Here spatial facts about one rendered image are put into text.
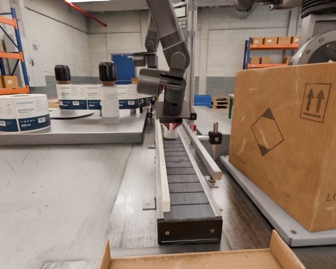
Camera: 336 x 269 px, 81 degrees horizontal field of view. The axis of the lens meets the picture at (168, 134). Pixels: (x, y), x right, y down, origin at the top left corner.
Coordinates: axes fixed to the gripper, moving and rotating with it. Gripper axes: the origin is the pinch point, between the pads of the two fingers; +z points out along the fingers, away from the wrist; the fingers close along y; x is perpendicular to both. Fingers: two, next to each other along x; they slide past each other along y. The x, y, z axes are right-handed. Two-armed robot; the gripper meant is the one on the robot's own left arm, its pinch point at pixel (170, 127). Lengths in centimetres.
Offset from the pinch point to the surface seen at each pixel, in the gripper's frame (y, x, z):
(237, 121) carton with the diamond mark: -17.3, 7.0, -12.0
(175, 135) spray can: -2.1, -0.7, 6.3
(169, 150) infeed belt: 0.9, 8.9, 0.2
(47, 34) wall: 337, -573, 288
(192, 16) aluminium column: -14, -66, -6
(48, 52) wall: 337, -537, 325
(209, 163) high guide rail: -3.7, 25.7, -24.4
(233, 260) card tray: -6.2, 39.3, -19.1
